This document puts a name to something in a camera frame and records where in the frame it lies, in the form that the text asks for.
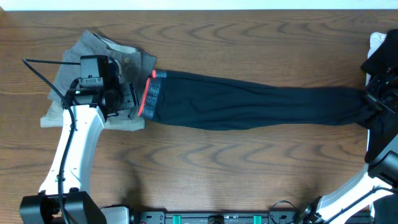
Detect black leggings red waistband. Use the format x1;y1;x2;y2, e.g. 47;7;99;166
138;70;376;131

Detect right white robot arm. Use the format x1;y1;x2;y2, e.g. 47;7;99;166
294;67;397;223

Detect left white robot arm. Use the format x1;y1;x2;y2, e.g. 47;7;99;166
19;55;139;224

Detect black garment pile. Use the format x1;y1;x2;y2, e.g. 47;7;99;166
360;29;398;224

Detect folded grey trousers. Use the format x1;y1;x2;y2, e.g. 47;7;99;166
40;30;157;131

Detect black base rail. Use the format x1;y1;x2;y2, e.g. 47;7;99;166
101;200;373;224

